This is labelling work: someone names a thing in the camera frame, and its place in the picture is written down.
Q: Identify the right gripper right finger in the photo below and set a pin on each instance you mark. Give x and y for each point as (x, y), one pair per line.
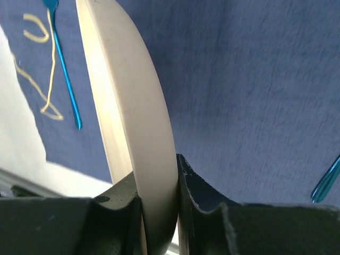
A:
(210, 223)

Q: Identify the blue metallic fork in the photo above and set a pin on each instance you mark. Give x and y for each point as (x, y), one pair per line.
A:
(52, 6)

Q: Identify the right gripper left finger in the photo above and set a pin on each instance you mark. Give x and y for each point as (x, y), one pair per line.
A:
(110, 223)

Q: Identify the aluminium rail frame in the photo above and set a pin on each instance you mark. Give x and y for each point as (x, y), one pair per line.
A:
(15, 186)

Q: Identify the blue fish placemat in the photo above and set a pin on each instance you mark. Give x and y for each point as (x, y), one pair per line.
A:
(251, 87)

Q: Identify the cream round plate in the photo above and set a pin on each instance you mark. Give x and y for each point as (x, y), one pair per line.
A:
(132, 115)

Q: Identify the blue metallic spoon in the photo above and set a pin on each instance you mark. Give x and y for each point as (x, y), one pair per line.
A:
(325, 184)

